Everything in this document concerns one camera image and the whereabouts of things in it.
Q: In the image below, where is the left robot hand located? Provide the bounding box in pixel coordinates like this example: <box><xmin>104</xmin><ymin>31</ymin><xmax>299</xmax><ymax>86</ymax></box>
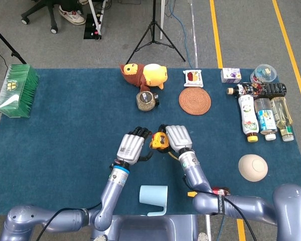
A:
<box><xmin>116</xmin><ymin>126</ymin><xmax>154</xmax><ymax>166</ymax></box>

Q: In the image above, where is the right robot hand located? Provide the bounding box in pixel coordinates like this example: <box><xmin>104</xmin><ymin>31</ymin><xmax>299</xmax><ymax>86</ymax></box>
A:
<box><xmin>157</xmin><ymin>124</ymin><xmax>193</xmax><ymax>154</ymax></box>

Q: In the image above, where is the yellow tape measure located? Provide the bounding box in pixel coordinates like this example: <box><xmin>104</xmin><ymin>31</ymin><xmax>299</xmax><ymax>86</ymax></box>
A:
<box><xmin>149</xmin><ymin>131</ymin><xmax>179</xmax><ymax>160</ymax></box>

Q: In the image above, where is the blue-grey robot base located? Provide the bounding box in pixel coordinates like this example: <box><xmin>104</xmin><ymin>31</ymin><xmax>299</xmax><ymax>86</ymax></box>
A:
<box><xmin>90</xmin><ymin>214</ymin><xmax>211</xmax><ymax>241</ymax></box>

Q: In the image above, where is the round woven brown coaster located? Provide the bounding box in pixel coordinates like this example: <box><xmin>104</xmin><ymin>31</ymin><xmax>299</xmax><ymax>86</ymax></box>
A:
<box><xmin>178</xmin><ymin>86</ymin><xmax>212</xmax><ymax>116</ymax></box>

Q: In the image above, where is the glass seed jar black lid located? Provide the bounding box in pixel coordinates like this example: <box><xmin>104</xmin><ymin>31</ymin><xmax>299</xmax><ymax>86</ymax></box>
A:
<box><xmin>136</xmin><ymin>90</ymin><xmax>161</xmax><ymax>112</ymax></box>

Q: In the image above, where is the light blue plastic mug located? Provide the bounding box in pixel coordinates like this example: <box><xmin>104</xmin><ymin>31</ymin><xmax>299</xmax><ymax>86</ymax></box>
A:
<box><xmin>138</xmin><ymin>185</ymin><xmax>169</xmax><ymax>217</ymax></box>

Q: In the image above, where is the honey bottle with yellow cap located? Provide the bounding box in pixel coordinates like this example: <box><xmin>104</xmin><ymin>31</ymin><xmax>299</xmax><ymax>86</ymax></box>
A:
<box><xmin>187</xmin><ymin>186</ymin><xmax>231</xmax><ymax>199</ymax></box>

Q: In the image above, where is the white snack packet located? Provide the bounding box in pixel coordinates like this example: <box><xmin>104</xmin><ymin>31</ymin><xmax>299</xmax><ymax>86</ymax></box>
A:
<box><xmin>183</xmin><ymin>69</ymin><xmax>204</xmax><ymax>88</ymax></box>

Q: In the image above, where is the blue table cloth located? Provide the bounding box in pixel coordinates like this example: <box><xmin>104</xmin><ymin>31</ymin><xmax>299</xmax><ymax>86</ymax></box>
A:
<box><xmin>0</xmin><ymin>68</ymin><xmax>301</xmax><ymax>216</ymax></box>

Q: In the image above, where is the yellow plush toy brown hood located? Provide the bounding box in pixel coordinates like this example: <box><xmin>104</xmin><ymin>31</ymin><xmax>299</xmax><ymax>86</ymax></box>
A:
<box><xmin>119</xmin><ymin>62</ymin><xmax>169</xmax><ymax>93</ymax></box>

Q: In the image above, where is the white bottle with yellow cap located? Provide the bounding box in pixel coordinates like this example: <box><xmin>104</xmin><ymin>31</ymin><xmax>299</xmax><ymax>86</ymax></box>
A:
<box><xmin>238</xmin><ymin>94</ymin><xmax>260</xmax><ymax>143</ymax></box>

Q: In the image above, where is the beige bowl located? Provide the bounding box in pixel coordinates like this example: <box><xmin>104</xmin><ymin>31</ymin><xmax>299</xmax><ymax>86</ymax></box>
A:
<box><xmin>238</xmin><ymin>154</ymin><xmax>269</xmax><ymax>183</ymax></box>

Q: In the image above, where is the white purple carton box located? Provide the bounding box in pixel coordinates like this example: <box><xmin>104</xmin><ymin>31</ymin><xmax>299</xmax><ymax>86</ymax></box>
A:
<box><xmin>220</xmin><ymin>67</ymin><xmax>242</xmax><ymax>84</ymax></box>

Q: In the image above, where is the clear bottle with blue label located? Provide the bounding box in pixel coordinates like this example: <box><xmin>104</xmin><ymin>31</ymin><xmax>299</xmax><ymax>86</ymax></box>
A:
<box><xmin>253</xmin><ymin>97</ymin><xmax>278</xmax><ymax>141</ymax></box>

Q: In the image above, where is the dark soy sauce bottle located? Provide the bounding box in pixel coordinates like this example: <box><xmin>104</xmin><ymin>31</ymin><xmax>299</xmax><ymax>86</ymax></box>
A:
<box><xmin>226</xmin><ymin>82</ymin><xmax>287</xmax><ymax>98</ymax></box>

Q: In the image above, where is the yellow oil bottle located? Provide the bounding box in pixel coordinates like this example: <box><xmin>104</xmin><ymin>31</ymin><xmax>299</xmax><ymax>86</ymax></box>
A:
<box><xmin>270</xmin><ymin>96</ymin><xmax>295</xmax><ymax>142</ymax></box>

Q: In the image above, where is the clear round plastic container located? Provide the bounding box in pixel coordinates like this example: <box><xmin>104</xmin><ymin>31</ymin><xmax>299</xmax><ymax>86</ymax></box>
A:
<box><xmin>249</xmin><ymin>64</ymin><xmax>277</xmax><ymax>84</ymax></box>

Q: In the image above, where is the black tripod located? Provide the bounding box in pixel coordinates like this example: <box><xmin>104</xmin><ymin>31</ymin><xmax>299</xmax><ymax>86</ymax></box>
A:
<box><xmin>125</xmin><ymin>0</ymin><xmax>186</xmax><ymax>65</ymax></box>

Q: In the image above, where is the black power strip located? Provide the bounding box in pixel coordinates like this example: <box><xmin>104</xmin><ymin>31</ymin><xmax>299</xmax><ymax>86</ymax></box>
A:
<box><xmin>83</xmin><ymin>13</ymin><xmax>102</xmax><ymax>40</ymax></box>

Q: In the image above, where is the green sachet box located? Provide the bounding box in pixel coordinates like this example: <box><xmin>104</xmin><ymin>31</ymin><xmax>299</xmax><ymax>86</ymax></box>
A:
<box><xmin>0</xmin><ymin>63</ymin><xmax>40</xmax><ymax>118</ymax></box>

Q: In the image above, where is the seated person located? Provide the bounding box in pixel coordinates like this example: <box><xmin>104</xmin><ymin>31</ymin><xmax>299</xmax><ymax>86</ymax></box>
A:
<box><xmin>58</xmin><ymin>0</ymin><xmax>87</xmax><ymax>26</ymax></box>

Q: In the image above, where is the black office chair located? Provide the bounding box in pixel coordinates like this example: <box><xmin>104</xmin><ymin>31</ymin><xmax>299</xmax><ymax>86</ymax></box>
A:
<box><xmin>20</xmin><ymin>0</ymin><xmax>60</xmax><ymax>35</ymax></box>

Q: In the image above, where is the black stand leg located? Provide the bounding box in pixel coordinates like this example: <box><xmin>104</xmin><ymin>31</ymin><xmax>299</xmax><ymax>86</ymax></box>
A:
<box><xmin>0</xmin><ymin>22</ymin><xmax>28</xmax><ymax>65</ymax></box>

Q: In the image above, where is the blue floor cable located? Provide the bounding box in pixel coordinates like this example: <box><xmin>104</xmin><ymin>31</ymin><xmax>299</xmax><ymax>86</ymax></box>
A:
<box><xmin>165</xmin><ymin>0</ymin><xmax>194</xmax><ymax>69</ymax></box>

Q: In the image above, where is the white floor cable cover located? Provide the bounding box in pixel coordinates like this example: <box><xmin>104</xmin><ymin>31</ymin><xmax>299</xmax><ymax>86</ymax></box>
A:
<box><xmin>189</xmin><ymin>0</ymin><xmax>199</xmax><ymax>69</ymax></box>

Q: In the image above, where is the white frame pole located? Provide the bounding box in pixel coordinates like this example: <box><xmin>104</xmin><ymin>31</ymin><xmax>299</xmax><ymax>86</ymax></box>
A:
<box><xmin>88</xmin><ymin>0</ymin><xmax>107</xmax><ymax>33</ymax></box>
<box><xmin>160</xmin><ymin>0</ymin><xmax>166</xmax><ymax>40</ymax></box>

